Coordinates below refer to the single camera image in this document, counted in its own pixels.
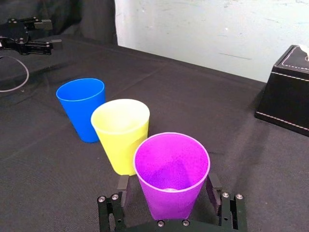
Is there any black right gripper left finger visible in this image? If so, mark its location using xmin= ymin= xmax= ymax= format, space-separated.
xmin=97 ymin=175 xmax=131 ymax=232

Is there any yellow plastic cup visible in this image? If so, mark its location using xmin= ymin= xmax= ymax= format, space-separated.
xmin=90 ymin=98 xmax=151 ymax=176

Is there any blue plastic cup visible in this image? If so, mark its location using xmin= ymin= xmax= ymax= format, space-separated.
xmin=56 ymin=77 xmax=106 ymax=143

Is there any black leather tissue box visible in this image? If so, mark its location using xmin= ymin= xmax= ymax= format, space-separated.
xmin=254 ymin=44 xmax=309 ymax=137

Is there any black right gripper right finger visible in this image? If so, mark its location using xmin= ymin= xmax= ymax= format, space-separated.
xmin=205 ymin=174 xmax=248 ymax=232

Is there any purple plastic cup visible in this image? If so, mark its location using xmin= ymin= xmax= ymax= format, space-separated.
xmin=133 ymin=132 xmax=211 ymax=221

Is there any thin dark cable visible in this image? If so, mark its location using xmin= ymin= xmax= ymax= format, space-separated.
xmin=0 ymin=55 xmax=30 ymax=93

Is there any black tablecloth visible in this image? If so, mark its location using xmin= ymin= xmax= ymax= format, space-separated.
xmin=0 ymin=0 xmax=309 ymax=232

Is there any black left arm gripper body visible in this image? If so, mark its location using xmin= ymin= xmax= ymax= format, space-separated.
xmin=0 ymin=18 xmax=30 ymax=55

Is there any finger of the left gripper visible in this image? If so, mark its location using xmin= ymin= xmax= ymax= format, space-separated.
xmin=20 ymin=39 xmax=63 ymax=56
xmin=23 ymin=16 xmax=54 ymax=31

